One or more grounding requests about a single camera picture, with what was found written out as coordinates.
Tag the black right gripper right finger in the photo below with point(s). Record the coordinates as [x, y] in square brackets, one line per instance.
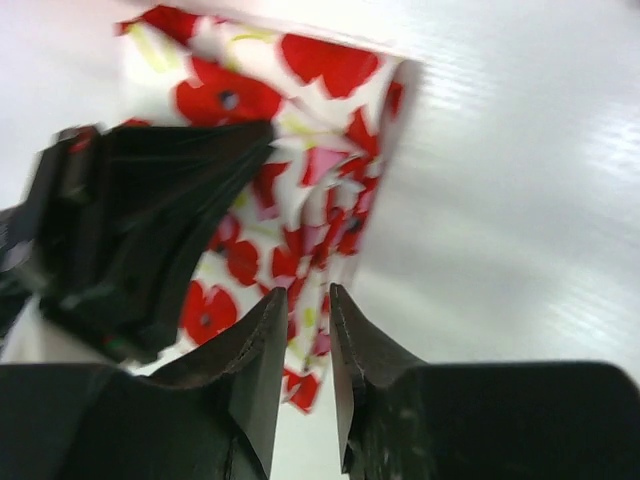
[400, 417]

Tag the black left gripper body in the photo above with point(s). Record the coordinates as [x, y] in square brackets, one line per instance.
[113, 225]

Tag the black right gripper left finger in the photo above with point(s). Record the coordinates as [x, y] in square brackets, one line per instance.
[210, 414]

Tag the white red floral skirt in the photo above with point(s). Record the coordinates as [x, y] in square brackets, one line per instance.
[337, 111]

